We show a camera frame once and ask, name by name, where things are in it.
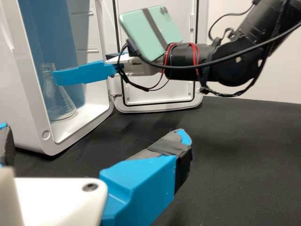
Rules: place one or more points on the clear flask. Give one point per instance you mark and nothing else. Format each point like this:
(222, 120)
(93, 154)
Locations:
(60, 103)

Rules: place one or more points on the incubator door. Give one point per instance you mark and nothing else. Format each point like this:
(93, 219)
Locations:
(160, 96)

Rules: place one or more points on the right wrist camera phone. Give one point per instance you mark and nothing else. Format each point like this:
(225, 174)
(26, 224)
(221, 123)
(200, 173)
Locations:
(152, 30)

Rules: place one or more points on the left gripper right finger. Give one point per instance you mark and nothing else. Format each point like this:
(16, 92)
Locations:
(141, 188)

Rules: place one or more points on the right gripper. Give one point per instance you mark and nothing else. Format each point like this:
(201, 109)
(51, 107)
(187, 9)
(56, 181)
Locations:
(141, 68)

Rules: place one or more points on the white incubator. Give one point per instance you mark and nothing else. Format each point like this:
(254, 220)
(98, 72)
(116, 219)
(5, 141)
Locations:
(23, 94)

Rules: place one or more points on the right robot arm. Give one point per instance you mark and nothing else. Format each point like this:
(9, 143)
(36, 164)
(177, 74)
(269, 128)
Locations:
(235, 61)

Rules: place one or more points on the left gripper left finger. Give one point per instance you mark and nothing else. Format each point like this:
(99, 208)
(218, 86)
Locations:
(5, 146)

